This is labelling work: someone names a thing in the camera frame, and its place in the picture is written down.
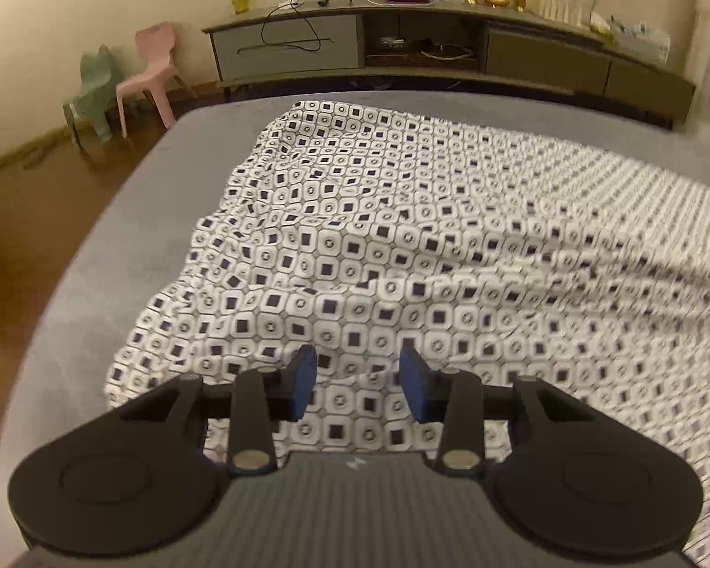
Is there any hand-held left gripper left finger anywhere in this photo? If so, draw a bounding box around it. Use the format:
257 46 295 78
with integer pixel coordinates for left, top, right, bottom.
109 343 319 478

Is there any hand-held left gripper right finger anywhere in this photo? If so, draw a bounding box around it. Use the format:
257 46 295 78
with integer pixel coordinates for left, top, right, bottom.
399 344 596 479

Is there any white square-patterned garment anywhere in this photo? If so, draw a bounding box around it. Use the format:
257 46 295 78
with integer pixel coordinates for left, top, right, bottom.
103 99 710 568

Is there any pink plastic chair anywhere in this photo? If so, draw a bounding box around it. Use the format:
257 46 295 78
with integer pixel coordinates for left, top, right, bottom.
115 22 198 139

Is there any green plastic chair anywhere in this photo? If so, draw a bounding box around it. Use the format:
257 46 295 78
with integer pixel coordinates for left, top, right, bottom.
63 44 125 149

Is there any long grey sideboard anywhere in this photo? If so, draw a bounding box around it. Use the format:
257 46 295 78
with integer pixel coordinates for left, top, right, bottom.
202 0 697 131

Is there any gold tissue box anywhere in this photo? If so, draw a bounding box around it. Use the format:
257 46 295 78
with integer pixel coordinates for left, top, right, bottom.
588 12 614 44

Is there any set of clear glasses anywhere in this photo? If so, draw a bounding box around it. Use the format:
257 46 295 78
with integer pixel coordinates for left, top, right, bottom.
538 0 587 26

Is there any white storage box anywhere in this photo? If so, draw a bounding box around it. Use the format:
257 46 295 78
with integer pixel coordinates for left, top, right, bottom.
612 18 671 64

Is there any white coiled cable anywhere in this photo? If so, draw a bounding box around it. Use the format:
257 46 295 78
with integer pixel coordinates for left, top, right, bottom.
419 44 475 62

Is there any black power cable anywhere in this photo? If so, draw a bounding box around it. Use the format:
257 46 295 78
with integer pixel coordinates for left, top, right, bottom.
261 2 324 52

